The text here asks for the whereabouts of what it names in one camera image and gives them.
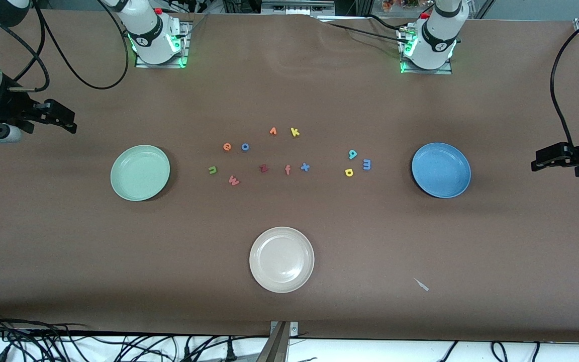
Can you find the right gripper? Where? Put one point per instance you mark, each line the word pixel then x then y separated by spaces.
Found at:
pixel 8 107

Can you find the blue letter m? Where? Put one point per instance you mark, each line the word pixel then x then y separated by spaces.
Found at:
pixel 367 164

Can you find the pink letter w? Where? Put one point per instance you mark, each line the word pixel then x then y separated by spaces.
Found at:
pixel 233 181

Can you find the teal letter g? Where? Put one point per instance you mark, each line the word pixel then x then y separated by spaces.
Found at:
pixel 355 155

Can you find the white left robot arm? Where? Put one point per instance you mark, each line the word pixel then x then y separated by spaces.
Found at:
pixel 435 45

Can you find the green plate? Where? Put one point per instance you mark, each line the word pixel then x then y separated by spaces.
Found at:
pixel 138 173

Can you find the blue plate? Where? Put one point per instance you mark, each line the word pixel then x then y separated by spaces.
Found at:
pixel 443 176

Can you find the white paper scrap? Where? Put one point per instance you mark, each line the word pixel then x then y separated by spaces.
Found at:
pixel 421 284

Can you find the colourful objects in box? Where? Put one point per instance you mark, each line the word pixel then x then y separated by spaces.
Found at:
pixel 395 4

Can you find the grey equipment box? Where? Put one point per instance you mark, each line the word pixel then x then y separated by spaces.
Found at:
pixel 297 8

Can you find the beige plate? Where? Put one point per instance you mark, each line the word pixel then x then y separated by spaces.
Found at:
pixel 282 260

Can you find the grey aluminium bar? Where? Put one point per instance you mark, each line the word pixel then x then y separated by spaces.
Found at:
pixel 275 349

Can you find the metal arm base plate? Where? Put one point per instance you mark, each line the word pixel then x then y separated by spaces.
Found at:
pixel 445 72
pixel 187 50

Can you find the metal table clamp bracket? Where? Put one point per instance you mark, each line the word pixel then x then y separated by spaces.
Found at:
pixel 293 329

